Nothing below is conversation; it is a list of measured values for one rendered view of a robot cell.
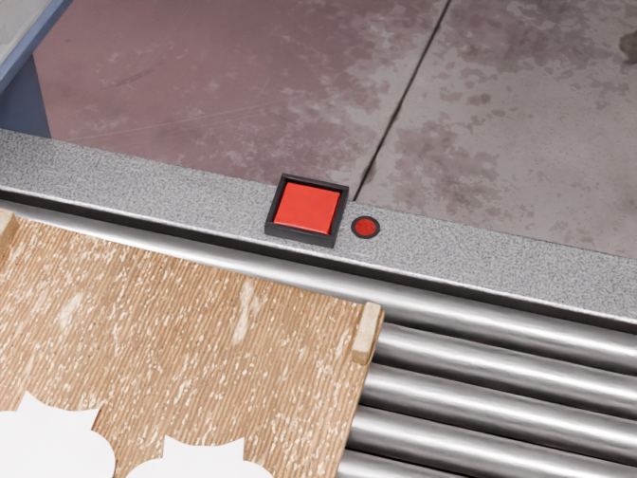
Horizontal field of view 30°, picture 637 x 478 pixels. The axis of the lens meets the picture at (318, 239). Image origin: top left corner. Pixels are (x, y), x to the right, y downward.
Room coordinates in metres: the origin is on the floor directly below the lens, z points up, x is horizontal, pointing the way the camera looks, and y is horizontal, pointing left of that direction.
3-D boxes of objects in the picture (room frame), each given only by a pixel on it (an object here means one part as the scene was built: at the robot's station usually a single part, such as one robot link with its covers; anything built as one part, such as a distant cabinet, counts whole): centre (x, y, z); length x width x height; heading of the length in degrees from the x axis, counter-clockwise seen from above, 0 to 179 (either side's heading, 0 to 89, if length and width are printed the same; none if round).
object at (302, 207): (0.80, 0.01, 0.92); 0.06 x 0.06 x 0.01; 79
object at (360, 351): (0.63, -0.05, 0.95); 0.06 x 0.02 x 0.03; 166
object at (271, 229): (0.80, 0.01, 0.92); 0.08 x 0.08 x 0.02; 79
